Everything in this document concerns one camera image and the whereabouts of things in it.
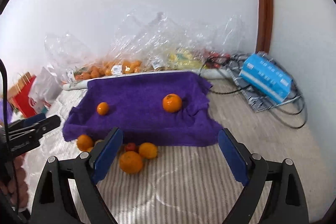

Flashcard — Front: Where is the mandarin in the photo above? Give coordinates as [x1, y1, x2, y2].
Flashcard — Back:
[119, 151, 143, 174]

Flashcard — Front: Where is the lone orange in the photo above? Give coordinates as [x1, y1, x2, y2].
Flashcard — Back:
[96, 102, 109, 116]

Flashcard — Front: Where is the orange with stem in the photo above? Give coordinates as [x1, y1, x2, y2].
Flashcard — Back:
[162, 94, 182, 113]

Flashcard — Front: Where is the left hand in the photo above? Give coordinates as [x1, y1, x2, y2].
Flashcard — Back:
[1, 153, 29, 209]

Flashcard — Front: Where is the red paper shopping bag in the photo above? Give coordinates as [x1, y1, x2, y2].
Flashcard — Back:
[8, 72, 36, 118]

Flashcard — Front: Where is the large orange far left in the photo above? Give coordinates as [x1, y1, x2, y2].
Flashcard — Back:
[76, 134, 95, 152]

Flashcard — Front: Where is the grey plastic bag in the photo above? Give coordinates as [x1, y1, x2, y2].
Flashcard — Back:
[28, 67, 63, 114]

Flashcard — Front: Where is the small red tomato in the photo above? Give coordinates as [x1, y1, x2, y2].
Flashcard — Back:
[125, 143, 138, 153]

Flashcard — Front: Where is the small orange back right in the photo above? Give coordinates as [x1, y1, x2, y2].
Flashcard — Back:
[138, 143, 158, 159]

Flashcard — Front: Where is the purple towel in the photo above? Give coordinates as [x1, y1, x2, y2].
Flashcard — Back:
[63, 72, 223, 147]

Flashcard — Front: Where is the plastic bag of mandarins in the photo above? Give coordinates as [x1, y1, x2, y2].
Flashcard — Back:
[66, 57, 143, 83]

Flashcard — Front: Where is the blue tissue pack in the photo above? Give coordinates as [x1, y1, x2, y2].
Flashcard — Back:
[239, 54, 292, 103]

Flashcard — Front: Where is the white rolled paper tube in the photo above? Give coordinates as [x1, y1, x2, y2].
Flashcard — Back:
[63, 69, 231, 91]

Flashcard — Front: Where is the plastic bag of yellow fruit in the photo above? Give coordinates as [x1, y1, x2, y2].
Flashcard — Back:
[109, 11, 244, 73]

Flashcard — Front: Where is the black cable bundle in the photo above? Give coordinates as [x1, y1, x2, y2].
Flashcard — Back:
[198, 54, 308, 130]

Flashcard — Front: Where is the brown wooden door frame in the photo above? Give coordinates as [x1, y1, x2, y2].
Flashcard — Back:
[256, 0, 274, 53]

